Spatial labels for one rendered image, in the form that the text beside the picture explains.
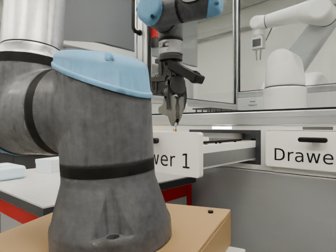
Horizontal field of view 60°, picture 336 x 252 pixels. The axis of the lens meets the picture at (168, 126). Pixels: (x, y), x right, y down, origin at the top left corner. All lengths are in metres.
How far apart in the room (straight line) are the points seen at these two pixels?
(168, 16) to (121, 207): 0.58
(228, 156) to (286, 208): 0.26
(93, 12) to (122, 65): 1.41
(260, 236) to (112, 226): 0.77
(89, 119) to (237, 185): 0.79
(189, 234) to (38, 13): 0.36
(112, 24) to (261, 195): 1.25
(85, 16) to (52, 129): 1.37
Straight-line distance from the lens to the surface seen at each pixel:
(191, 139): 0.71
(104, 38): 1.73
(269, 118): 0.98
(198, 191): 1.14
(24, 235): 0.46
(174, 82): 0.87
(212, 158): 0.78
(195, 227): 0.41
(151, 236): 0.34
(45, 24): 0.46
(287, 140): 0.94
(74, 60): 0.33
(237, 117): 1.03
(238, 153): 0.90
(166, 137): 0.76
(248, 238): 1.08
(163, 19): 0.82
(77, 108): 0.33
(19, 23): 0.46
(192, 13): 0.79
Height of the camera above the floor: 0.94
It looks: level
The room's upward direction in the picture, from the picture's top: straight up
